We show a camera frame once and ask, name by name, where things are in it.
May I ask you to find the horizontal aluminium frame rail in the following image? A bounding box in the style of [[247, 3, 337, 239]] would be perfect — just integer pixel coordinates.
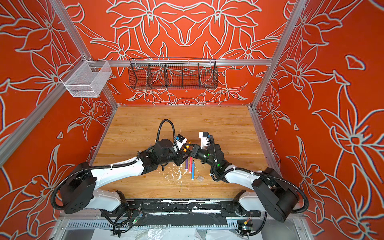
[[88, 59, 272, 68]]

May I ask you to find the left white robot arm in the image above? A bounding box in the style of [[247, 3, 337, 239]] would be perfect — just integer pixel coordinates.
[[51, 135, 187, 214]]

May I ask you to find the black wire basket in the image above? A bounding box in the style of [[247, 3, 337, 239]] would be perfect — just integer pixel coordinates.
[[128, 57, 219, 90]]

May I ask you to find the left black arm cable conduit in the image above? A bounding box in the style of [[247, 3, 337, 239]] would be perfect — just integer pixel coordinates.
[[50, 119, 177, 211]]

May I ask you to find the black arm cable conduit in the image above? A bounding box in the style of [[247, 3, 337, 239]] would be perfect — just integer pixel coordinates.
[[208, 134, 310, 214], [50, 119, 177, 211]]

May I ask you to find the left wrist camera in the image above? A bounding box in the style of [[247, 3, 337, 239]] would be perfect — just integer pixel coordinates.
[[174, 135, 187, 153]]

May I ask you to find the left aluminium frame rail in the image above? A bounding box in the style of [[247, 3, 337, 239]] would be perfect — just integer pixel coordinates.
[[1, 83, 67, 167]]

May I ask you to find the blue pen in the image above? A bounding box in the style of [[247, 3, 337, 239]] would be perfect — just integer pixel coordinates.
[[191, 161, 195, 181]]

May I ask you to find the pink pen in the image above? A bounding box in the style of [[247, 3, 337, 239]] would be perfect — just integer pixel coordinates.
[[189, 157, 193, 174]]

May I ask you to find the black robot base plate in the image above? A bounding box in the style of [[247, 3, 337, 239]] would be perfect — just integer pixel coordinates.
[[101, 199, 260, 226]]

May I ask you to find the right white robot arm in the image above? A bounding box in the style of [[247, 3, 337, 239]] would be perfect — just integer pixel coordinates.
[[184, 144, 309, 222]]

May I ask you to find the white cable duct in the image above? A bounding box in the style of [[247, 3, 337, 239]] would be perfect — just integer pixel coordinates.
[[63, 220, 239, 231]]

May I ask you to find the right black arm cable conduit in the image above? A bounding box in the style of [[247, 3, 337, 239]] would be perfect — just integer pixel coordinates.
[[208, 134, 310, 214]]

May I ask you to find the white mesh basket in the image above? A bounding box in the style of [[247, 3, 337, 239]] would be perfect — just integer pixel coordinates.
[[60, 61, 112, 98]]

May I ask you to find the right aluminium frame post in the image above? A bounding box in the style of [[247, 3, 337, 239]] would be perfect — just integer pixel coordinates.
[[251, 0, 307, 111]]

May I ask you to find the purple pen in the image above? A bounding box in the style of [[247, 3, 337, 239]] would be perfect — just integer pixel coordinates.
[[185, 158, 189, 172]]

